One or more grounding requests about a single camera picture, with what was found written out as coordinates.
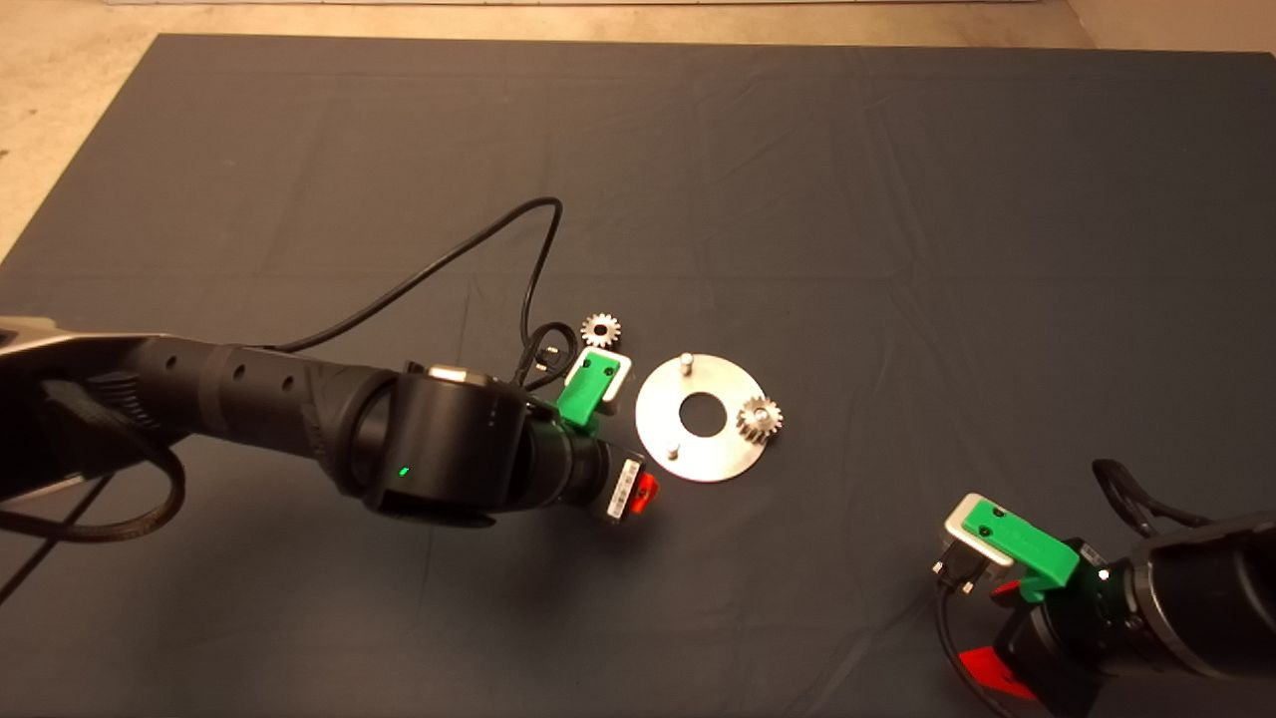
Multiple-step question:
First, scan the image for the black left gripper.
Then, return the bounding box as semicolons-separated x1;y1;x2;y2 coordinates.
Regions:
543;429;661;522

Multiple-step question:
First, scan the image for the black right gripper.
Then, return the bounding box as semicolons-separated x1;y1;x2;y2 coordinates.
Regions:
959;543;1142;717

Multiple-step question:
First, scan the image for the round metal carrier plate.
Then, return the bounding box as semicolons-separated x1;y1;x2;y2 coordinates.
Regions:
634;352;772;485

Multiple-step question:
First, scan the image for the dark grey table cloth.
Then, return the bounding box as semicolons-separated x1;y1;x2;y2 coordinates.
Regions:
0;33;1276;718

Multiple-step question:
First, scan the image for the green right camera mount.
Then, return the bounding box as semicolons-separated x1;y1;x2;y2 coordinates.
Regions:
972;502;1083;604

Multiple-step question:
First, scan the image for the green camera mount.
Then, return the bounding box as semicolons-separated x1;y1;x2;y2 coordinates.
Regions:
972;502;1083;604
555;349;624;435

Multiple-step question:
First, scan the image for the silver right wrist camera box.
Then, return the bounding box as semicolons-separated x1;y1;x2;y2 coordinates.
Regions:
942;494;1018;589

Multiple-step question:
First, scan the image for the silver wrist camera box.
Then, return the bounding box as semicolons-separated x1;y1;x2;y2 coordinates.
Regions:
942;494;1018;589
578;346;635;415

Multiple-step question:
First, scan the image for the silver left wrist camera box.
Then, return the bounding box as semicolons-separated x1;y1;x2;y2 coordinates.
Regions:
578;346;635;415

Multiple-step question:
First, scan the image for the green left camera mount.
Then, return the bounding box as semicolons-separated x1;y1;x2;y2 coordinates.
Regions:
555;349;624;435

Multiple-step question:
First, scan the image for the braided black right gripper cable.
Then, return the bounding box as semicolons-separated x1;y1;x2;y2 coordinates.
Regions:
1092;459;1212;539

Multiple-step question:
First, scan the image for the braided black gripper cable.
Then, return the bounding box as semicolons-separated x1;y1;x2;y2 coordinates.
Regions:
1092;459;1212;539
513;321;579;390

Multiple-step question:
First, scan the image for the braided black left gripper cable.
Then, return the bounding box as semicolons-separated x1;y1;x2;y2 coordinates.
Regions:
513;321;579;390

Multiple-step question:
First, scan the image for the thick black braided cable loop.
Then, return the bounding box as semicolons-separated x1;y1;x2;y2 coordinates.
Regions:
0;434;188;544

